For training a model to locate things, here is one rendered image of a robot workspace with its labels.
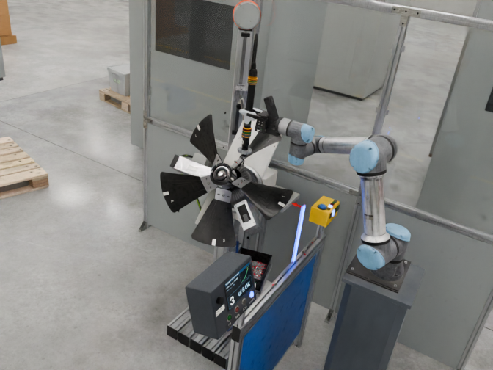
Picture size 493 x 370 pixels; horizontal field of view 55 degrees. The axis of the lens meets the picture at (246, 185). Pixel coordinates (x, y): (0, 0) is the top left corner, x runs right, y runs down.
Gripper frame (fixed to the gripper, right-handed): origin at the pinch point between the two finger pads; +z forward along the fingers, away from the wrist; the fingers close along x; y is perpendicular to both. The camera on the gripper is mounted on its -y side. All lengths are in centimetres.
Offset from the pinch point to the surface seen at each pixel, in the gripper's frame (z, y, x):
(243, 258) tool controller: -41, 31, -60
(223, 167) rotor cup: 6.9, 32.0, -2.3
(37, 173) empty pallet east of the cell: 243, 145, 57
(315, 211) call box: -37, 51, 21
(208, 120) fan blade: 27.1, 16.4, 11.3
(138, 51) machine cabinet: 233, 48, 180
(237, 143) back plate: 20, 34, 32
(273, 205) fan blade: -24.3, 40.6, -4.4
